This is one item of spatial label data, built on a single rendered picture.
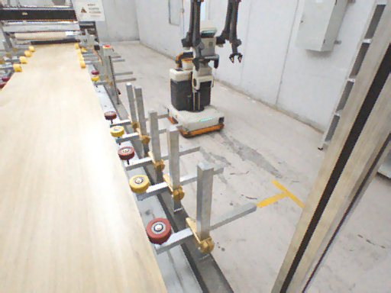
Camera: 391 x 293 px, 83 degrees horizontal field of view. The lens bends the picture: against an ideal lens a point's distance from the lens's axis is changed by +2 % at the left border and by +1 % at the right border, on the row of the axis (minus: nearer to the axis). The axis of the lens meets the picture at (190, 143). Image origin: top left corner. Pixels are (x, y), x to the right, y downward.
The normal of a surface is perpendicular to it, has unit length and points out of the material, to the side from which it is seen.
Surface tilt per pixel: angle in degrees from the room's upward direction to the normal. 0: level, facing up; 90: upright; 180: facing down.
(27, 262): 0
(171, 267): 0
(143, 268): 0
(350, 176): 90
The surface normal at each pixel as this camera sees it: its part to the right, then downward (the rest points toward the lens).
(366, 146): -0.90, 0.23
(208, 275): 0.00, -0.85
